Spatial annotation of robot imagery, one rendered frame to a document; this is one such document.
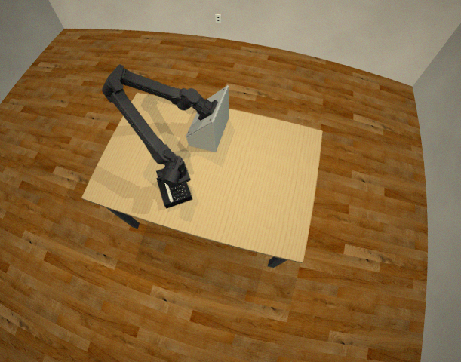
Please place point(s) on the black lighting desk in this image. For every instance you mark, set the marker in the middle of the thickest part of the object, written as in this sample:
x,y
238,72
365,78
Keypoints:
x,y
173,196

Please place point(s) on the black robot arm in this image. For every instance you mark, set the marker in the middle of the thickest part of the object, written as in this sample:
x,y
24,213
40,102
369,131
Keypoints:
x,y
184,99

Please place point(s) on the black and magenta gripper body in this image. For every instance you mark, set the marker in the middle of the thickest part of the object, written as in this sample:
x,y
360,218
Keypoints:
x,y
185,176

